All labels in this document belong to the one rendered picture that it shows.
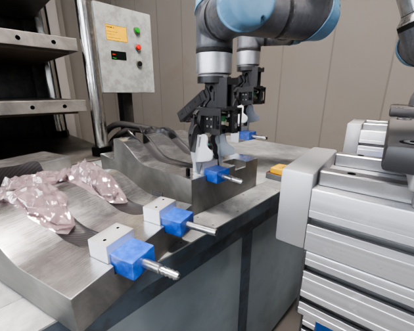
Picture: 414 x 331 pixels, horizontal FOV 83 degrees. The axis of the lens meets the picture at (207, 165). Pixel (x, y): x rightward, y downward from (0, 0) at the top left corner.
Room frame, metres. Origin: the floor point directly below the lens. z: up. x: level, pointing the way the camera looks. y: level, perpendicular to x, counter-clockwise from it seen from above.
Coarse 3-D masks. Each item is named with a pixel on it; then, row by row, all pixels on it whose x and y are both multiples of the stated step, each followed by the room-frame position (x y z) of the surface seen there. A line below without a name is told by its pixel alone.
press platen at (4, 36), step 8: (0, 32) 0.93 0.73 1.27; (8, 32) 0.95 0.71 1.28; (16, 32) 0.97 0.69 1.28; (24, 32) 0.98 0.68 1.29; (32, 32) 1.00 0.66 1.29; (0, 40) 0.93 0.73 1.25; (8, 40) 0.94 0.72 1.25; (16, 40) 0.96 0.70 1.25; (24, 40) 0.98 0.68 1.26; (32, 40) 1.00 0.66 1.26; (40, 40) 1.02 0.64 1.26; (48, 40) 1.03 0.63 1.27; (56, 40) 1.05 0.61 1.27; (64, 40) 1.08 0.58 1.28; (72, 40) 1.10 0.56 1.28; (40, 48) 1.03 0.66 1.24; (48, 48) 1.03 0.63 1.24; (56, 48) 1.05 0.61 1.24; (64, 48) 1.07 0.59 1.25; (72, 48) 1.10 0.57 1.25
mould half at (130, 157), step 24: (120, 144) 0.71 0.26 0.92; (168, 144) 0.76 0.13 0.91; (120, 168) 0.72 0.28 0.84; (144, 168) 0.62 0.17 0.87; (168, 168) 0.57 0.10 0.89; (192, 168) 0.56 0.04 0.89; (168, 192) 0.54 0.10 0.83; (192, 192) 0.48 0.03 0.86; (216, 192) 0.54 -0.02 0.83; (240, 192) 0.61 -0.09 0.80
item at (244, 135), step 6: (246, 126) 0.84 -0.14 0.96; (240, 132) 0.81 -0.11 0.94; (246, 132) 0.79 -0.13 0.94; (252, 132) 0.80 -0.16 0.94; (234, 138) 0.82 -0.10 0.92; (240, 138) 0.81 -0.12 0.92; (246, 138) 0.79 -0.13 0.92; (252, 138) 0.80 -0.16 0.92; (258, 138) 0.78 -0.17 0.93; (264, 138) 0.76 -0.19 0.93
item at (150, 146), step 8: (152, 128) 0.83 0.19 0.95; (160, 128) 0.87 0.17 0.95; (168, 128) 0.86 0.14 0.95; (144, 136) 0.77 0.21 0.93; (168, 136) 0.86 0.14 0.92; (176, 136) 0.82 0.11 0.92; (144, 144) 0.72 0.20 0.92; (152, 144) 0.73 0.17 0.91; (176, 144) 0.77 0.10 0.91; (184, 144) 0.79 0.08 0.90; (152, 152) 0.70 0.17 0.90; (160, 152) 0.71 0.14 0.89; (184, 152) 0.74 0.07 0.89; (160, 160) 0.67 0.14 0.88; (168, 160) 0.67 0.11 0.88; (176, 160) 0.65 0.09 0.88
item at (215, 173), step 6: (204, 162) 0.53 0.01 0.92; (210, 162) 0.54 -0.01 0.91; (216, 162) 0.55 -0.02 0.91; (204, 168) 0.52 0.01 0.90; (210, 168) 0.52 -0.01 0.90; (216, 168) 0.52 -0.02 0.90; (222, 168) 0.52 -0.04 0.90; (228, 168) 0.52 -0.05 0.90; (204, 174) 0.52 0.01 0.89; (210, 174) 0.51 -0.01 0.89; (216, 174) 0.49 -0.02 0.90; (222, 174) 0.51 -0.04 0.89; (228, 174) 0.52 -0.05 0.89; (210, 180) 0.51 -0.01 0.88; (216, 180) 0.49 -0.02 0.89; (222, 180) 0.51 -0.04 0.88; (228, 180) 0.49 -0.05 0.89; (234, 180) 0.48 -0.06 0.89; (240, 180) 0.47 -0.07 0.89
